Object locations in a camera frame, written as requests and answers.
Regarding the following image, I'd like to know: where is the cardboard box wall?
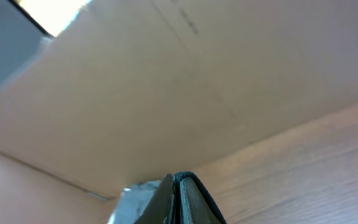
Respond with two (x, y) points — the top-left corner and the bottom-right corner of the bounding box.
(0, 0), (358, 197)

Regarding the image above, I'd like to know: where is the black polo shirt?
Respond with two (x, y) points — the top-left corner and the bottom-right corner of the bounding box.
(173, 171), (227, 224)

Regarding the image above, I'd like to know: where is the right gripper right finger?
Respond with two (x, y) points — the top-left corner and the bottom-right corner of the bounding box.
(180, 177), (221, 224)

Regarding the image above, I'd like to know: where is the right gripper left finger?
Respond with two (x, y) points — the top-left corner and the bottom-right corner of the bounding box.
(134, 174), (176, 224)

